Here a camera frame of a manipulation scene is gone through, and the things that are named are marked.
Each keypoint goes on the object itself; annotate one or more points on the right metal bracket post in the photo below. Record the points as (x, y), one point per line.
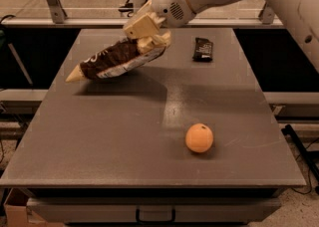
(266, 15)

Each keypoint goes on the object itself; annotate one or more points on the metal rail beam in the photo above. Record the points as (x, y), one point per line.
(118, 23)

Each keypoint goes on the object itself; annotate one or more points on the cardboard box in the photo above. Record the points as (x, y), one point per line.
(18, 215)

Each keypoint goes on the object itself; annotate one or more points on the metal bracket post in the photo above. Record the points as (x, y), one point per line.
(52, 0)
(266, 15)

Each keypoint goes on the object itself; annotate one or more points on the grey drawer with handle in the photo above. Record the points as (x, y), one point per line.
(154, 210)

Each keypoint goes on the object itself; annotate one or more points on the black stand leg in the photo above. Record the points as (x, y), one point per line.
(308, 156)

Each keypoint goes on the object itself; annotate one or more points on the left metal bracket post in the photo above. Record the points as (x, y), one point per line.
(52, 0)

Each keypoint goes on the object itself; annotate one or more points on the orange ball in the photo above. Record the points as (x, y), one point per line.
(199, 138)

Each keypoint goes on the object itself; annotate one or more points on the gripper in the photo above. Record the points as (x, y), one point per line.
(169, 1)

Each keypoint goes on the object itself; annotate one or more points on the black candy bar wrapper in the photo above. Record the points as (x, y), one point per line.
(203, 50)

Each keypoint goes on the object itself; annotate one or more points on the brown sea salt chip bag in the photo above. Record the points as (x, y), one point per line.
(113, 61)

